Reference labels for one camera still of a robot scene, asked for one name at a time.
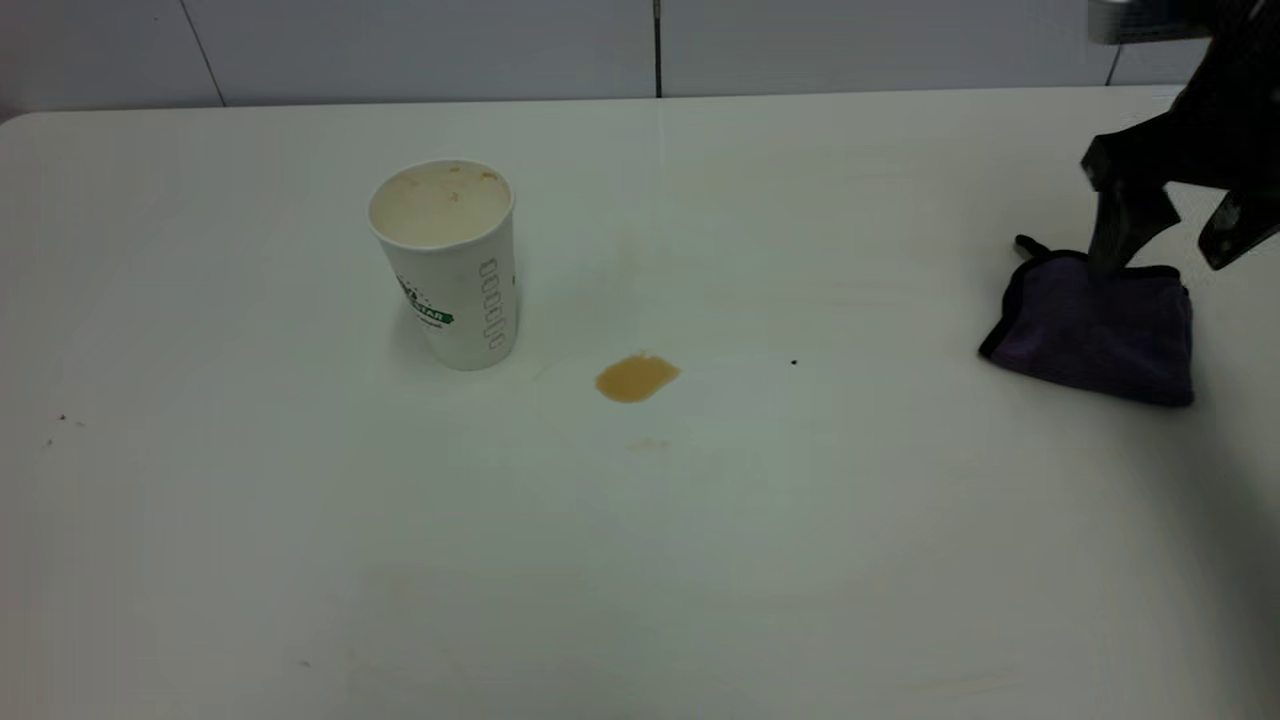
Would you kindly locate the white paper coffee cup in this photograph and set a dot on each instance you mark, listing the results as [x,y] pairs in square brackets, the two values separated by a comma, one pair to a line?
[450,290]

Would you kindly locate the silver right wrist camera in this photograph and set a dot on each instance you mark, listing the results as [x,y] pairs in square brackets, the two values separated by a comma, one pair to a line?
[1140,20]

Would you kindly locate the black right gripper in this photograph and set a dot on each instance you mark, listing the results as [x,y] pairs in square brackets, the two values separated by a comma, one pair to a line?
[1230,130]

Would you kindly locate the purple microfiber cloth black trim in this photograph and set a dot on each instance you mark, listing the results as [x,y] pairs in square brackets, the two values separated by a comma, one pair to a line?
[1100,335]

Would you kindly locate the brown coffee spill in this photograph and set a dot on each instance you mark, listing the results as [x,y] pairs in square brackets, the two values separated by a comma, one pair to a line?
[636,378]

